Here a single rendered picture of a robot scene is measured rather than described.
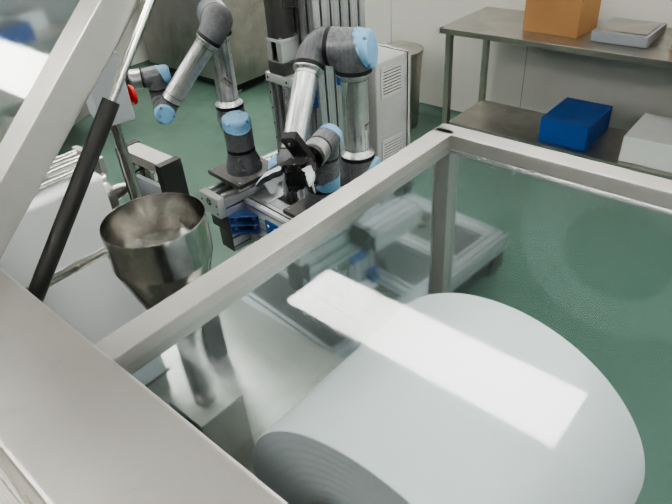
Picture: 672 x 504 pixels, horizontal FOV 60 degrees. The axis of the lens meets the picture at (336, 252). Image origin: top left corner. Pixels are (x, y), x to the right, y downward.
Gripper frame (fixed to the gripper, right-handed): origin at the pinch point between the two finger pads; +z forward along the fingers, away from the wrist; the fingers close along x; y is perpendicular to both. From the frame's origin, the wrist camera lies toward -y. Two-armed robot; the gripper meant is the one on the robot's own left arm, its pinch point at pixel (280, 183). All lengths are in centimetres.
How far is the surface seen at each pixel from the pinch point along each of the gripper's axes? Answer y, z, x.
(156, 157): -21.6, 29.1, 8.2
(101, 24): -55, 75, -34
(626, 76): 82, -296, -91
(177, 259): -24, 65, -22
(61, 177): -24, 42, 20
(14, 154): -48, 85, -29
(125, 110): -38, 49, -8
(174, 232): -21, 55, -13
